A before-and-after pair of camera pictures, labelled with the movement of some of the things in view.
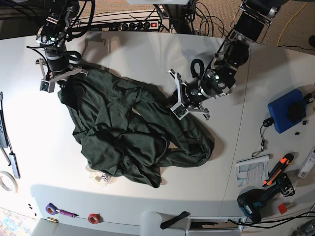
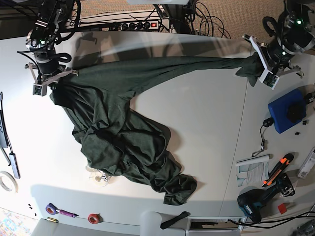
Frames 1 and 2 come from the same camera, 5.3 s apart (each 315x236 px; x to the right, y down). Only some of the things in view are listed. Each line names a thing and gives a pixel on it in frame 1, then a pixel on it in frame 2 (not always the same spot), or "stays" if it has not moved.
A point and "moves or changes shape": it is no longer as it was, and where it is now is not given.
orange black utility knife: [281, 164] stays
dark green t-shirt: [130, 131] moves or changes shape
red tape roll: [95, 218] stays
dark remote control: [3, 143] stays
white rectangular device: [308, 164] stays
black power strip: [134, 26] stays
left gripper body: [54, 69] -> [45, 72]
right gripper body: [191, 94] -> [276, 61]
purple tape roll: [51, 209] stays
